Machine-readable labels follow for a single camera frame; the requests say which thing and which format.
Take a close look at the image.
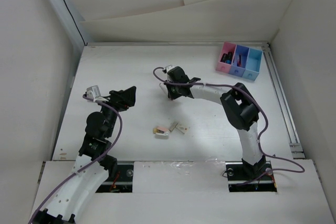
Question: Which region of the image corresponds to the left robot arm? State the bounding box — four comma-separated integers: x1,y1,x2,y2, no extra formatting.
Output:
29,86,137,223

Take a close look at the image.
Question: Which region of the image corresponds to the light blue container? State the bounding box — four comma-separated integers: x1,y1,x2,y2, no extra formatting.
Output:
243,48,263,81

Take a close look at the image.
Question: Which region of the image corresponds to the aluminium frame rail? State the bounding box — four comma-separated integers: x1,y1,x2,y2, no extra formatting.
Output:
261,42,306,159

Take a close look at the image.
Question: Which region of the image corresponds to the grey eraser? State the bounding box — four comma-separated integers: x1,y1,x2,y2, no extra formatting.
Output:
169,122,178,132

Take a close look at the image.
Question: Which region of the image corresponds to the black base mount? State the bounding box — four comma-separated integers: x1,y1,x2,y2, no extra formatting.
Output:
222,161,277,193
96,161,134,193

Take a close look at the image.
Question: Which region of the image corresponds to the purple container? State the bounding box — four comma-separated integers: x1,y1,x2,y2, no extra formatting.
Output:
229,45,249,77

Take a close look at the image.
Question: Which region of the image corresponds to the black marker blue cap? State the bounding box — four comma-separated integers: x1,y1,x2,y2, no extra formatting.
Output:
225,52,233,65

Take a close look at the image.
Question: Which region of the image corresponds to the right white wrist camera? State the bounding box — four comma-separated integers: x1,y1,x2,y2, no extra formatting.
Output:
162,65,175,73

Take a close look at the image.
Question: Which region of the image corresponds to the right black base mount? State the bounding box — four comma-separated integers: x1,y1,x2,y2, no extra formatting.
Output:
222,161,277,193

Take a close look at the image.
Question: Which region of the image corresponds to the pink container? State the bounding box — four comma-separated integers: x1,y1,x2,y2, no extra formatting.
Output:
216,42,236,73

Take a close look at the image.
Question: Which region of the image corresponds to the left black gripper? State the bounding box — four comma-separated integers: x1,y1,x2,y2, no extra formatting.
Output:
96,86,135,137

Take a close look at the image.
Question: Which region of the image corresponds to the white eraser pink sleeve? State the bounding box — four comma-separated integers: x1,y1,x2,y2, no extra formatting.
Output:
155,127,170,138

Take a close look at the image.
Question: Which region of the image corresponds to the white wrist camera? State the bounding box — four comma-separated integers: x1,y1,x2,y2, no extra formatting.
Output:
84,86,102,102
162,65,175,73

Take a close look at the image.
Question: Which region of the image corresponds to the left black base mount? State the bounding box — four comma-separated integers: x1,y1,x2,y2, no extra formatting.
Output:
96,161,134,193

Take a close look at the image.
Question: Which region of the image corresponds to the red pen clear cap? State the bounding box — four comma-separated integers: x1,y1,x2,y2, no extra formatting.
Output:
237,54,243,67

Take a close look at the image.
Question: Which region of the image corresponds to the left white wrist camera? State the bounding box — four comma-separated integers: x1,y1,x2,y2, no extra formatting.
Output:
84,86,102,102

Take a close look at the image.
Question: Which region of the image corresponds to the white boxed eraser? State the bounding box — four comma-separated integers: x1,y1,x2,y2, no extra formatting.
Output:
175,123,188,134

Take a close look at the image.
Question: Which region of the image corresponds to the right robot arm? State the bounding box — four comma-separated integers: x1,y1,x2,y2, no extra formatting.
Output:
163,65,266,180

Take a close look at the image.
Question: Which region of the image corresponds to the white pen pink cap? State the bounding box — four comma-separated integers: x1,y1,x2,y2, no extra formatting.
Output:
159,83,169,98

